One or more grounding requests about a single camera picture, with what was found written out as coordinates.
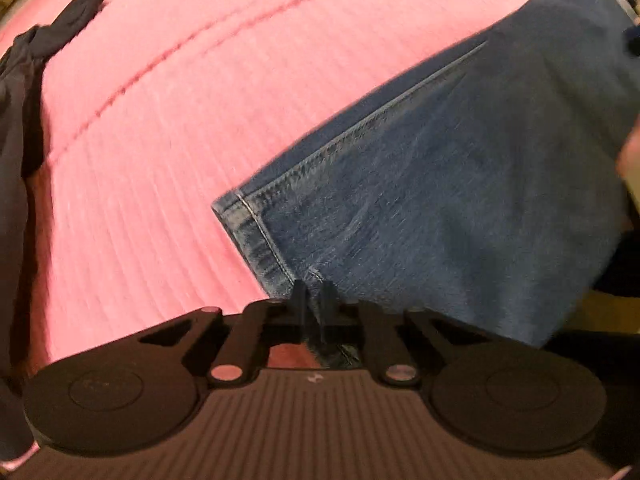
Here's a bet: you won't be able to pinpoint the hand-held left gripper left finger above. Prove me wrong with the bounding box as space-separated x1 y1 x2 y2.
138 280 312 389

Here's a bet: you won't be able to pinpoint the pink ribbed blanket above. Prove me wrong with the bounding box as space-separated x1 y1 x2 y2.
0 0 566 466

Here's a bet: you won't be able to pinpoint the dark navy garment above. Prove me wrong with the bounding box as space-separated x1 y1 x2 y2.
0 0 106 386

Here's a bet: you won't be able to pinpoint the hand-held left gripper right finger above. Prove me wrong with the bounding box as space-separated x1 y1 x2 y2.
321 281 494 388

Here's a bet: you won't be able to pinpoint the blue denim jeans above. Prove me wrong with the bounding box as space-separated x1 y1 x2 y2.
211 0 640 368

